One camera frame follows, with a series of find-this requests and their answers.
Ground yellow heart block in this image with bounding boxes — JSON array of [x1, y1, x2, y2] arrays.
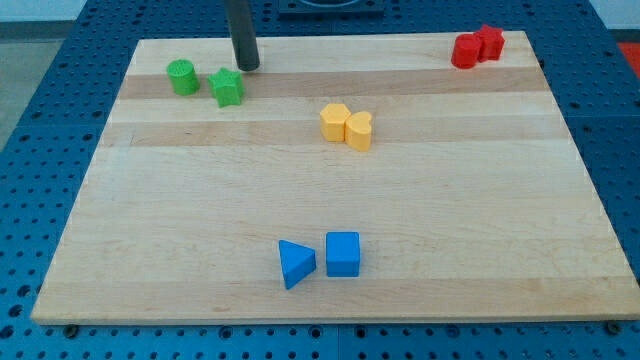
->
[[344, 111, 373, 152]]

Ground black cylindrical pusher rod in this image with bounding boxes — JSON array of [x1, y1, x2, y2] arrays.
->
[[223, 0, 260, 72]]

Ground blue triangle block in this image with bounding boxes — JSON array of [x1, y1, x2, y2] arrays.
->
[[278, 240, 317, 290]]

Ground green star block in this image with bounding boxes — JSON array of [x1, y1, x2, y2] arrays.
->
[[207, 68, 245, 108]]

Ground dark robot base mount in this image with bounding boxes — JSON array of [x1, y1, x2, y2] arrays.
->
[[274, 0, 385, 18]]

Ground wooden board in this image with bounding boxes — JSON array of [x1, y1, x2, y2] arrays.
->
[[32, 31, 639, 325]]

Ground red star block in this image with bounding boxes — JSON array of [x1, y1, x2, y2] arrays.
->
[[474, 24, 505, 62]]

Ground red cylinder block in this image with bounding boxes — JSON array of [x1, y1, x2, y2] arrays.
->
[[451, 33, 482, 69]]

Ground blue cube block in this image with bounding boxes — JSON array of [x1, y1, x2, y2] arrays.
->
[[325, 232, 361, 277]]

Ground green cylinder block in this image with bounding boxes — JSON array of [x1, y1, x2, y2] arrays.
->
[[166, 59, 200, 96]]

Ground yellow hexagon block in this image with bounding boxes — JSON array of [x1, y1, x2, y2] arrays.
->
[[319, 103, 351, 142]]

